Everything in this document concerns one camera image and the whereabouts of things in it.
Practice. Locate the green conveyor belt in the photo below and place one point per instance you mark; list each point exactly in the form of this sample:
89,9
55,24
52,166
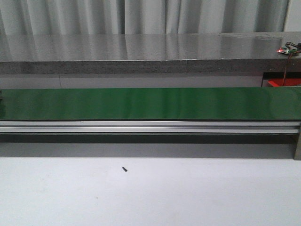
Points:
257,103

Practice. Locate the red plastic tray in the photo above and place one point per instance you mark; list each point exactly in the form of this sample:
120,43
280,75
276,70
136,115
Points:
284,83

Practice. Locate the grey stone counter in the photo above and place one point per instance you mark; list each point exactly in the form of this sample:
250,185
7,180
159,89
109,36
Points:
147,53

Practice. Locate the small circuit board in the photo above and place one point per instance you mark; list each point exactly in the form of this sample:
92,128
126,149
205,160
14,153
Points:
287,51

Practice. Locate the grey curtain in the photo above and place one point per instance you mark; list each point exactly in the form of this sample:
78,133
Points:
36,17

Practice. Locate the aluminium conveyor frame rail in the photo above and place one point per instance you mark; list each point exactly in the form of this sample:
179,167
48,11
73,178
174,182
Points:
200,127

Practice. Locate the grey conveyor support bracket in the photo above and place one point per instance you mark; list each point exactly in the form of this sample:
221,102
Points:
297,139

